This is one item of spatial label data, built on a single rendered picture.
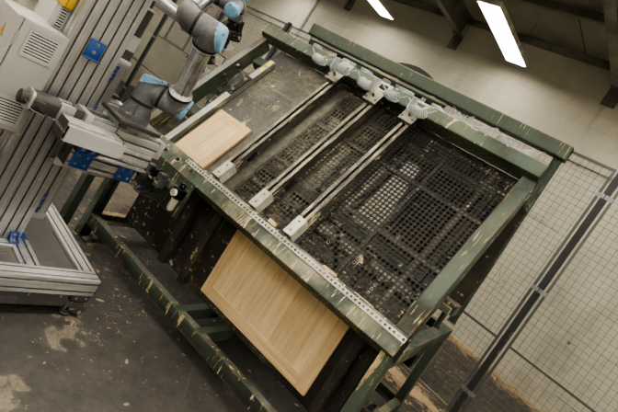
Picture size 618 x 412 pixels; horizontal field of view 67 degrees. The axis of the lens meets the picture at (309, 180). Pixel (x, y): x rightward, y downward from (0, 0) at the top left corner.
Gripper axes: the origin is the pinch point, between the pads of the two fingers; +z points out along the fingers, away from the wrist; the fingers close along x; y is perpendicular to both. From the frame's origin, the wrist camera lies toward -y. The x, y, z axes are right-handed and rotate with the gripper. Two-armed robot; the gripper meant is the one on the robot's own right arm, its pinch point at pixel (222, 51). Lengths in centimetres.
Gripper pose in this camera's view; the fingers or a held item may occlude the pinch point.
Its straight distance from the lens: 273.8
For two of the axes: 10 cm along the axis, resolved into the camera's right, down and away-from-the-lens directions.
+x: -3.5, -7.2, 6.0
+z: -3.6, 6.9, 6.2
